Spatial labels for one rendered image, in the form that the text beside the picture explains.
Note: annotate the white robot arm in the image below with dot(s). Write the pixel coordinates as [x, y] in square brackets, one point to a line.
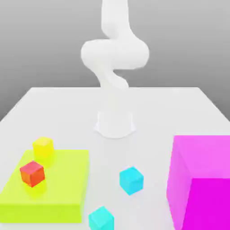
[115, 53]

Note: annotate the small cyan cube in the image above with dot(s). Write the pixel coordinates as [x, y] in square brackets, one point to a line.
[131, 179]

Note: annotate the small yellow cube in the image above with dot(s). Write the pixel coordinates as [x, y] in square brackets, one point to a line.
[43, 148]

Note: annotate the small red cube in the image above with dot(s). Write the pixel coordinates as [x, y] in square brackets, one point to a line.
[32, 173]

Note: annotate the small turquoise cube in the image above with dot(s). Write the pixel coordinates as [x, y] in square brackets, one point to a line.
[101, 219]

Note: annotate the large lime green box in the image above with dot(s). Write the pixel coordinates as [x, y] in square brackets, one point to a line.
[62, 181]

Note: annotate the large magenta box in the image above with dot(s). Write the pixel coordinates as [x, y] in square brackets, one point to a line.
[201, 161]

